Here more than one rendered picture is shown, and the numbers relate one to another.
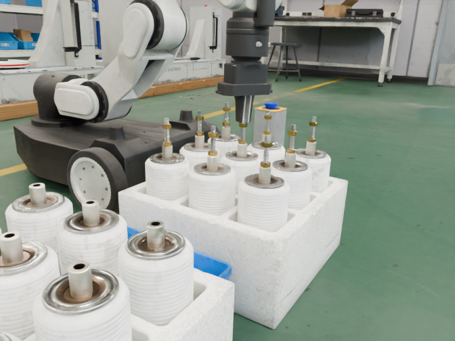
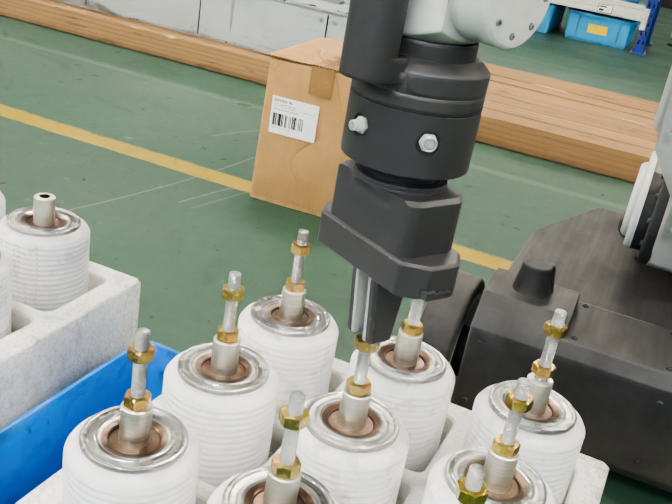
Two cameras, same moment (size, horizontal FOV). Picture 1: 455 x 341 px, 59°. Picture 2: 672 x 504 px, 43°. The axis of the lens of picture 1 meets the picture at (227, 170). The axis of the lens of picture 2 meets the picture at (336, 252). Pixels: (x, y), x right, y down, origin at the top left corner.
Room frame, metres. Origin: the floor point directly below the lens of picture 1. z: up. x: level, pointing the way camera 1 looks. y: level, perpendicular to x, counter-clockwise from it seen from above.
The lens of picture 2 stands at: (0.73, -0.57, 0.64)
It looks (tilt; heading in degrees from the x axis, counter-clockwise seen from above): 24 degrees down; 80
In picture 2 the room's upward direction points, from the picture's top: 10 degrees clockwise
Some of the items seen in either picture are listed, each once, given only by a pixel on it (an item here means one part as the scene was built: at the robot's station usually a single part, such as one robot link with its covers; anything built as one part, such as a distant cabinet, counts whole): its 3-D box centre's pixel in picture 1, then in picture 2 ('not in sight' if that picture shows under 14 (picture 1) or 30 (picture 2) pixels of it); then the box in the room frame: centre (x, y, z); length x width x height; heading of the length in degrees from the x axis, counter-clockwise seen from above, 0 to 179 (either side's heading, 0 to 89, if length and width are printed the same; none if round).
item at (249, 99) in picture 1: (249, 107); (387, 306); (0.87, -0.04, 0.36); 0.03 x 0.02 x 0.06; 30
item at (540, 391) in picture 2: (225, 133); (535, 394); (1.03, 0.01, 0.26); 0.02 x 0.02 x 0.03
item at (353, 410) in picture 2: (242, 150); (354, 408); (0.87, -0.03, 0.26); 0.02 x 0.02 x 0.03
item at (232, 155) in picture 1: (242, 155); (351, 421); (0.87, -0.03, 0.25); 0.08 x 0.08 x 0.01
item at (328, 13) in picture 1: (337, 9); not in sight; (5.50, -1.34, 0.87); 0.40 x 0.30 x 0.23; 47
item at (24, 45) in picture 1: (24, 40); not in sight; (5.65, 2.81, 0.36); 0.50 x 0.38 x 0.21; 62
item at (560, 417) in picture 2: (225, 138); (531, 407); (1.03, 0.01, 0.25); 0.08 x 0.08 x 0.01
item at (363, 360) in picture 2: (242, 134); (362, 365); (0.87, -0.03, 0.30); 0.01 x 0.01 x 0.08
